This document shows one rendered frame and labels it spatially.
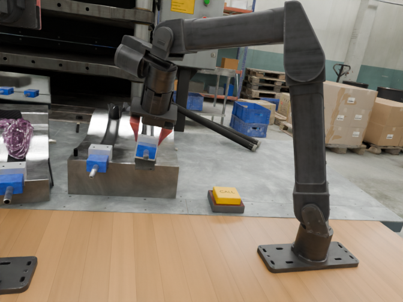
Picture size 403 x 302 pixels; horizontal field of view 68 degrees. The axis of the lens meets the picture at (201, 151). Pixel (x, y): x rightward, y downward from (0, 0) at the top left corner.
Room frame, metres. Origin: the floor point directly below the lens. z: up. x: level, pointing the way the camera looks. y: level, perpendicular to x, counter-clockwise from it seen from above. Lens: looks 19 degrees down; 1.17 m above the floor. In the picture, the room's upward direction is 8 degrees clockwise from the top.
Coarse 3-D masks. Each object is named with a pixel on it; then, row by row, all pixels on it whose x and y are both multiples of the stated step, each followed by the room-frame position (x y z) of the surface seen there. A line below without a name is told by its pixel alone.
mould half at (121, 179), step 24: (96, 120) 0.89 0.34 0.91; (120, 144) 0.79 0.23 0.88; (168, 144) 0.85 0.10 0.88; (72, 168) 0.63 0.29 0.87; (120, 168) 0.65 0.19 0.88; (168, 168) 0.67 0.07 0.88; (72, 192) 0.63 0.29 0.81; (96, 192) 0.64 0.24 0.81; (120, 192) 0.65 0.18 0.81; (144, 192) 0.66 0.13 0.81; (168, 192) 0.67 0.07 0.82
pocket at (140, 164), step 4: (136, 160) 0.70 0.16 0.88; (140, 160) 0.70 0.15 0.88; (144, 160) 0.70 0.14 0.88; (148, 160) 0.70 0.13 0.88; (156, 160) 0.70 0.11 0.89; (136, 164) 0.70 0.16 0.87; (140, 164) 0.70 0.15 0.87; (144, 164) 0.70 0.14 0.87; (148, 164) 0.70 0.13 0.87; (152, 164) 0.71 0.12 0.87; (136, 168) 0.66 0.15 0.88; (140, 168) 0.69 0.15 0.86; (144, 168) 0.69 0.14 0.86; (148, 168) 0.70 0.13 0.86; (152, 168) 0.70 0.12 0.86
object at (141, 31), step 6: (138, 0) 1.38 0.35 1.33; (144, 0) 1.38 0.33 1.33; (150, 0) 2.05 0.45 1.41; (138, 6) 1.38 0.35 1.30; (144, 6) 1.38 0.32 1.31; (150, 6) 2.05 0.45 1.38; (138, 24) 1.37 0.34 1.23; (138, 30) 1.37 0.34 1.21; (144, 30) 1.38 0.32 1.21; (138, 36) 1.37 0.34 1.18; (144, 36) 1.38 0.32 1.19; (132, 84) 1.38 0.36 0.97; (138, 84) 1.37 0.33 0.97; (132, 90) 1.38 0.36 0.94; (138, 90) 1.37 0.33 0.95; (132, 96) 1.38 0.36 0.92; (138, 96) 1.37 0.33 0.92
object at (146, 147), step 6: (138, 138) 0.66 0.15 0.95; (144, 138) 0.67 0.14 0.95; (150, 138) 0.67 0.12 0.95; (156, 138) 0.68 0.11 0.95; (138, 144) 0.62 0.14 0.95; (144, 144) 0.64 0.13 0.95; (150, 144) 0.65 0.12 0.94; (156, 144) 0.67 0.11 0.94; (138, 150) 0.62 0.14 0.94; (144, 150) 0.62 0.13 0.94; (150, 150) 0.63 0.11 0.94; (156, 150) 0.63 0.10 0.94; (138, 156) 0.66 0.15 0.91; (144, 156) 0.59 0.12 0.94; (150, 156) 0.63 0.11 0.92
